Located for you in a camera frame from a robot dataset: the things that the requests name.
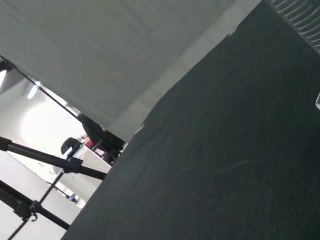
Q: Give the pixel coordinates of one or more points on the grey cloth clip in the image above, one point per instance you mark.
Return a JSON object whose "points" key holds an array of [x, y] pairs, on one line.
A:
{"points": [[140, 129]]}

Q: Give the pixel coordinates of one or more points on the black equipment stand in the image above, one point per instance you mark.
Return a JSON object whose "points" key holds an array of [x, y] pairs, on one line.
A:
{"points": [[100, 135]]}

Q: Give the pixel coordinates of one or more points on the pale board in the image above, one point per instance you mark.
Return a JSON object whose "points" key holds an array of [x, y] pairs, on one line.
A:
{"points": [[100, 50]]}

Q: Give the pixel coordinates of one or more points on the black office chair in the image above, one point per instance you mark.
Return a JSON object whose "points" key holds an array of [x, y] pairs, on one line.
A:
{"points": [[68, 147]]}

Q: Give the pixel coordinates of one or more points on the black bench cloth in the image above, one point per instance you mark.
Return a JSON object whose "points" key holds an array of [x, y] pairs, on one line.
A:
{"points": [[212, 150]]}

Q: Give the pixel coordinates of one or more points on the black tripod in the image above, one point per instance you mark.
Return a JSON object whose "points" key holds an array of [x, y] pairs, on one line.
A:
{"points": [[22, 205], [50, 158]]}

